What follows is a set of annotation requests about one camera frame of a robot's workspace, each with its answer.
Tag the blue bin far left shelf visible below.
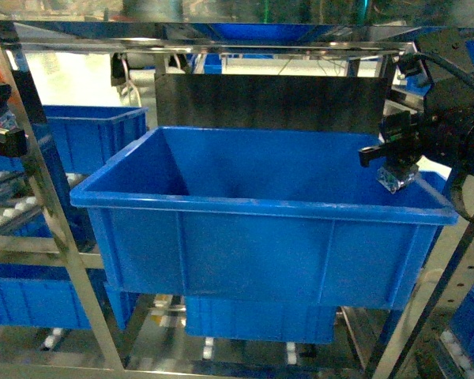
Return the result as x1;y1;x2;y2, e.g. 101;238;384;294
0;103;149;176

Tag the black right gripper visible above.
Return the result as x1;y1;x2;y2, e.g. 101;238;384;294
357;28;474;178

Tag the black back panel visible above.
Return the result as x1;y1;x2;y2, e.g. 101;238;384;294
155;74;390;134

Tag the blue bin on left shelf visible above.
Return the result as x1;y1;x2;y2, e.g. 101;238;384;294
70;126;457;309

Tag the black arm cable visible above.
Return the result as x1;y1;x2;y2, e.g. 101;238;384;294
397;52;474;224

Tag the red mushroom push button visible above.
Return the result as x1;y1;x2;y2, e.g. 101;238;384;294
377;163;419;194

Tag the blue bin below left shelf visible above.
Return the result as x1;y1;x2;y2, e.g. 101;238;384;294
185;296;337;344

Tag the blue bin bottom left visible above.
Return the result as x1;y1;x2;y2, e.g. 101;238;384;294
0;263;139;332

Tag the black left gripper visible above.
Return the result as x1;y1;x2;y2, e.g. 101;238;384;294
0;84;27;158

